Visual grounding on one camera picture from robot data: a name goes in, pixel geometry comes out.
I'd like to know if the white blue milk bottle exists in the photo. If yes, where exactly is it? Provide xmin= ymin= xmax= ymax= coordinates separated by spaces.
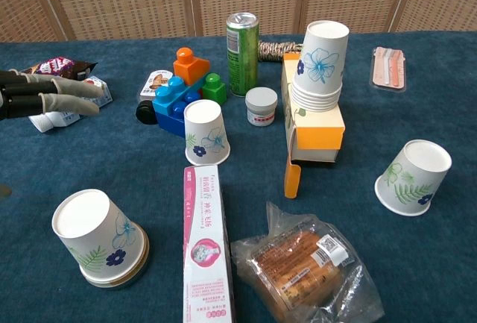
xmin=28 ymin=75 xmax=113 ymax=134

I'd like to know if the stack of floral paper cups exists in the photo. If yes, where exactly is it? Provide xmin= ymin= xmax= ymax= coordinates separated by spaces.
xmin=291 ymin=20 xmax=350 ymax=113

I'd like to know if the orange toy building block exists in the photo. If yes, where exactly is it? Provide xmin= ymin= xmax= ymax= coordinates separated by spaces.
xmin=173 ymin=47 xmax=211 ymax=86

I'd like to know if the pink razor blister pack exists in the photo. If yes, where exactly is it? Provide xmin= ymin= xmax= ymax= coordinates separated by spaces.
xmin=369 ymin=46 xmax=408 ymax=93

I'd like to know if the brown snack bag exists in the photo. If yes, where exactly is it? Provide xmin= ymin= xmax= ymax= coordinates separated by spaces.
xmin=20 ymin=57 xmax=98 ymax=81

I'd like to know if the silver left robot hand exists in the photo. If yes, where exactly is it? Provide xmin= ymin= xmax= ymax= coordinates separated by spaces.
xmin=0 ymin=69 xmax=105 ymax=198

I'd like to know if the white jar grey lid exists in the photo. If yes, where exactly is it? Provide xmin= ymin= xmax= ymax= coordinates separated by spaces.
xmin=244 ymin=87 xmax=279 ymax=127

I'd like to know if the dark blue toy block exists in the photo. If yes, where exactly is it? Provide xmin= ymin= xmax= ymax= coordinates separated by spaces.
xmin=154 ymin=90 xmax=209 ymax=139

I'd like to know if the pink white toothpaste box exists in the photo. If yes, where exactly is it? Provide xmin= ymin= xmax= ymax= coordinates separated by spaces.
xmin=182 ymin=163 xmax=236 ymax=323

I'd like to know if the bread in clear bag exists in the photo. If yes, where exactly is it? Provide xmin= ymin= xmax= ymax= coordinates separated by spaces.
xmin=230 ymin=201 xmax=385 ymax=323

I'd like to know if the floral paper cup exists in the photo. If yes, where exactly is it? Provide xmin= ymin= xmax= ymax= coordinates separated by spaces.
xmin=374 ymin=139 xmax=452 ymax=216
xmin=184 ymin=99 xmax=231 ymax=166
xmin=51 ymin=188 xmax=145 ymax=283

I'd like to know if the green toy building block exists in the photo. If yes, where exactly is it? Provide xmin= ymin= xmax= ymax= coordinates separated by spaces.
xmin=201 ymin=72 xmax=227 ymax=109

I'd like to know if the green drink can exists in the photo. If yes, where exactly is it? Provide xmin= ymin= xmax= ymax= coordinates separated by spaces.
xmin=226 ymin=12 xmax=260 ymax=98

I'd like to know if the round gold tin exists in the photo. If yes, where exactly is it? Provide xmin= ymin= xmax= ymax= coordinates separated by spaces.
xmin=83 ymin=231 xmax=151 ymax=289

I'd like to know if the light blue toy block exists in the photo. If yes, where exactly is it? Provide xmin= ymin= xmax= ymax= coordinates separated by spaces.
xmin=152 ymin=75 xmax=206 ymax=117

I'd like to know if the nut-label bottle black cap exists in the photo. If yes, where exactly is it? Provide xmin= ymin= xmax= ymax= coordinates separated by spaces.
xmin=135 ymin=69 xmax=174 ymax=125

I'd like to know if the coiled speckled rope bundle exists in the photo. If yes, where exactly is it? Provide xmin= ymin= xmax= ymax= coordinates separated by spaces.
xmin=257 ymin=40 xmax=303 ymax=63

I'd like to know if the white and orange carton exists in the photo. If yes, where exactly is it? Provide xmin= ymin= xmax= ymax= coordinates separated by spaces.
xmin=280 ymin=52 xmax=346 ymax=200

